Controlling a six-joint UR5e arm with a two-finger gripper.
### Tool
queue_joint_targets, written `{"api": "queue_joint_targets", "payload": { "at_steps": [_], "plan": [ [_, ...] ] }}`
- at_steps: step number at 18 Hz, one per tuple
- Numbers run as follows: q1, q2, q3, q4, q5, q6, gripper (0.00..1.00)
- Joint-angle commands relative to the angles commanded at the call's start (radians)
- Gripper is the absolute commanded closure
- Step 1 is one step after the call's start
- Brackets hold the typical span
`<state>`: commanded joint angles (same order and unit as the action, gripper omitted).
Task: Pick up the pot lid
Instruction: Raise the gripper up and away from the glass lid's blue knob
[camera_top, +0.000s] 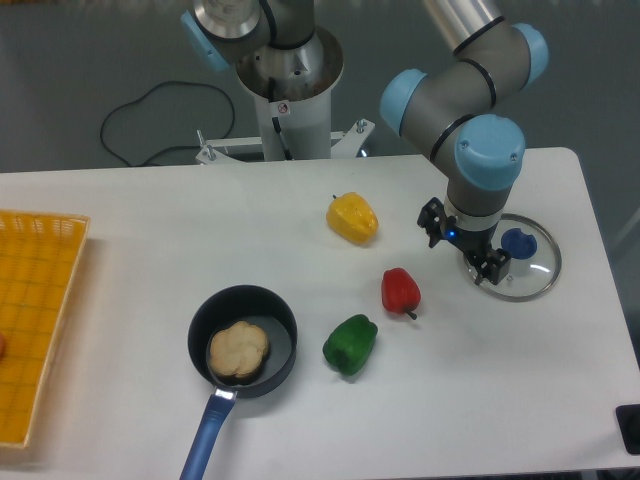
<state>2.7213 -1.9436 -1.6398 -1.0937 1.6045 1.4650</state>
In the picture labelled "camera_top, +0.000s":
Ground black object at table edge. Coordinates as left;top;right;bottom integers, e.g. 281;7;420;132
615;404;640;455

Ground green bell pepper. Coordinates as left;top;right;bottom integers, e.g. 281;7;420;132
322;314;378;377

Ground yellow woven basket tray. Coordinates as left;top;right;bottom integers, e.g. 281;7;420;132
1;210;90;449

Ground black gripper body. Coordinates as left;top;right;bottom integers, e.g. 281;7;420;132
446;225;501;260

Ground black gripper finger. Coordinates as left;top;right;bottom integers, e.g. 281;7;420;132
466;253;484;286
483;248;511;285

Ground dark saucepan blue handle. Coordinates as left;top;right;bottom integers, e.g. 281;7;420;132
180;285;298;479

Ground beige flower-shaped bread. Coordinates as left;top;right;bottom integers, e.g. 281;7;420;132
208;320;270;381

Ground red bell pepper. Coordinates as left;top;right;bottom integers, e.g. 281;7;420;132
381;268;421;320

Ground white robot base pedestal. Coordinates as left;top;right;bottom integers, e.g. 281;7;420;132
195;26;375;165

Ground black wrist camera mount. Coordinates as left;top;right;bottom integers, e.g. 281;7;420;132
417;197;457;248

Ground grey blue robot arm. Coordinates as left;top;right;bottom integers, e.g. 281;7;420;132
181;1;549;284

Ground black cable on floor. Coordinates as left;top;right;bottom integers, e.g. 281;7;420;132
99;80;236;168

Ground yellow bell pepper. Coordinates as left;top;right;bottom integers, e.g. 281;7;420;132
325;192;379;245

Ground glass pot lid blue knob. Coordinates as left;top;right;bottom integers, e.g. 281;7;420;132
478;213;562;303

